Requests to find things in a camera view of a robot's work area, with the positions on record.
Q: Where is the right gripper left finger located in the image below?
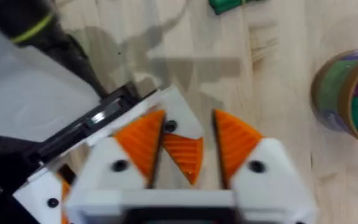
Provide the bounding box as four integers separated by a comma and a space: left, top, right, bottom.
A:
72, 108, 167, 191

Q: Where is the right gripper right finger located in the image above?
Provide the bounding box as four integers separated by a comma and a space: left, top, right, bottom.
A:
213, 108, 319, 224

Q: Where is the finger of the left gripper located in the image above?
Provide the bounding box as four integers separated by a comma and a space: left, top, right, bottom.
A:
12, 167, 76, 224
149, 86, 204, 140

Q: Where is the orange ribbed wedge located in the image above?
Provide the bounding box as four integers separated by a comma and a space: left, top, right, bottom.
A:
162, 133, 204, 187

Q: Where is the green vegetable toy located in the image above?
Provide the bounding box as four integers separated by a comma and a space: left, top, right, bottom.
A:
208, 0, 267, 16

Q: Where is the brown tub with toys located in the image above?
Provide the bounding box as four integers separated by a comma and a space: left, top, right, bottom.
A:
310, 49, 358, 147

